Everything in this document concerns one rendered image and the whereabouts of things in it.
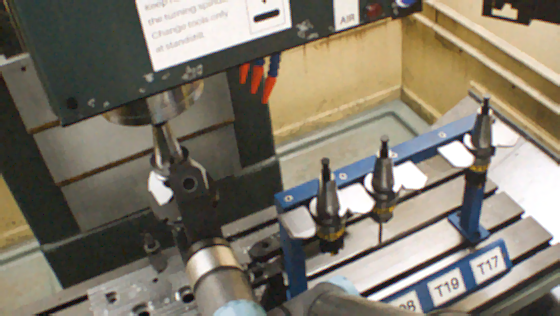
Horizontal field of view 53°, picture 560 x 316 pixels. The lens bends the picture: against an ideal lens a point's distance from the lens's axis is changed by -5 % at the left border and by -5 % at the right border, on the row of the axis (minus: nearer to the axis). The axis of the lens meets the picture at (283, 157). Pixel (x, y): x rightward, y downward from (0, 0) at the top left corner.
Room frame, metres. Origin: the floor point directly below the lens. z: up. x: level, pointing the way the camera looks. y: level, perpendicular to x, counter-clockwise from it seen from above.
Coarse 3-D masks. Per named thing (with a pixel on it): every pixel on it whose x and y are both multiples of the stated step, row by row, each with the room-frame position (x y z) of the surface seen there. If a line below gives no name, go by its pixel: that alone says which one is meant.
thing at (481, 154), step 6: (468, 138) 0.83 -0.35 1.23; (492, 138) 0.82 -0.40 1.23; (468, 144) 0.82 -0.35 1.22; (492, 144) 0.81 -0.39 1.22; (468, 150) 0.81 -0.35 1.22; (474, 150) 0.80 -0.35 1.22; (480, 150) 0.80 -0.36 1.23; (486, 150) 0.79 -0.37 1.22; (492, 150) 0.81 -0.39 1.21; (480, 156) 0.80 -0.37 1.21; (486, 156) 0.80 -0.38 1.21
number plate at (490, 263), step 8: (496, 248) 0.78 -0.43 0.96; (480, 256) 0.76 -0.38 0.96; (488, 256) 0.76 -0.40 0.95; (496, 256) 0.76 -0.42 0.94; (472, 264) 0.75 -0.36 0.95; (480, 264) 0.75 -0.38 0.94; (488, 264) 0.75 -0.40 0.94; (496, 264) 0.75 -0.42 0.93; (480, 272) 0.74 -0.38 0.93; (488, 272) 0.74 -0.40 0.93; (496, 272) 0.74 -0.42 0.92; (480, 280) 0.73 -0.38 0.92
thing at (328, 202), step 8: (320, 176) 0.71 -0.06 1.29; (320, 184) 0.70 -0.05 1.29; (328, 184) 0.70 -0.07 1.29; (320, 192) 0.70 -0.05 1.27; (328, 192) 0.69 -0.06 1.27; (336, 192) 0.70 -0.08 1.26; (320, 200) 0.70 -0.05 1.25; (328, 200) 0.69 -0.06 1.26; (336, 200) 0.70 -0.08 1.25; (320, 208) 0.70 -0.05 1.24; (328, 208) 0.69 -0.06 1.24; (336, 208) 0.69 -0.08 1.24
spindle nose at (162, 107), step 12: (192, 84) 0.68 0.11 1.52; (156, 96) 0.65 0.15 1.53; (168, 96) 0.65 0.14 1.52; (180, 96) 0.66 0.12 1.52; (192, 96) 0.68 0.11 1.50; (120, 108) 0.65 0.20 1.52; (132, 108) 0.64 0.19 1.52; (144, 108) 0.64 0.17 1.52; (156, 108) 0.64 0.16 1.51; (168, 108) 0.65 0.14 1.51; (180, 108) 0.66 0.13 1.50; (108, 120) 0.67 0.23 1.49; (120, 120) 0.65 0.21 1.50; (132, 120) 0.64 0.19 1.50; (144, 120) 0.64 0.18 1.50; (156, 120) 0.64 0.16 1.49
